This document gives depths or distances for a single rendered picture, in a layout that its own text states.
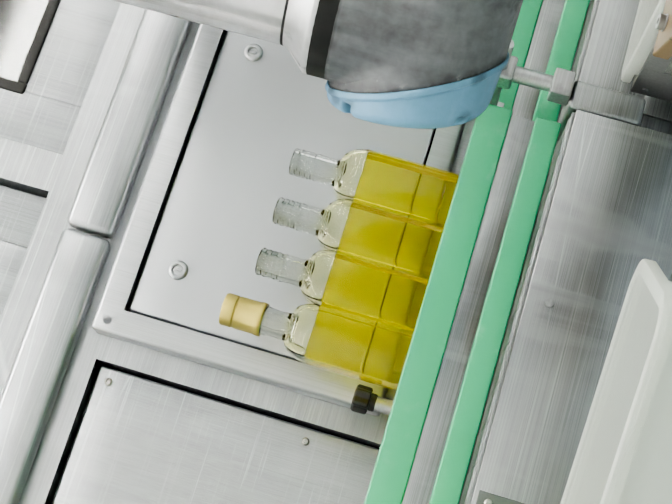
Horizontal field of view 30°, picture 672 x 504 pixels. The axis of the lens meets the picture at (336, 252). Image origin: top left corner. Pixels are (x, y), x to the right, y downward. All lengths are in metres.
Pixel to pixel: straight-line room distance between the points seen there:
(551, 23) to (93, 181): 0.55
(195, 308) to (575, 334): 0.48
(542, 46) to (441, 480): 0.49
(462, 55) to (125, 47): 0.80
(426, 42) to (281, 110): 0.68
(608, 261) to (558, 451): 0.18
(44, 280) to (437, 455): 0.56
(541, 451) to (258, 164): 0.54
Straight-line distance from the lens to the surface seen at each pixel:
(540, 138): 1.21
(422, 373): 1.14
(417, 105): 0.84
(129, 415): 1.46
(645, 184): 1.20
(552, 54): 1.35
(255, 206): 1.46
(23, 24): 1.64
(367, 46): 0.84
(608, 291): 1.16
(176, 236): 1.46
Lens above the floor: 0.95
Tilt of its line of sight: 5 degrees up
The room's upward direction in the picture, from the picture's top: 74 degrees counter-clockwise
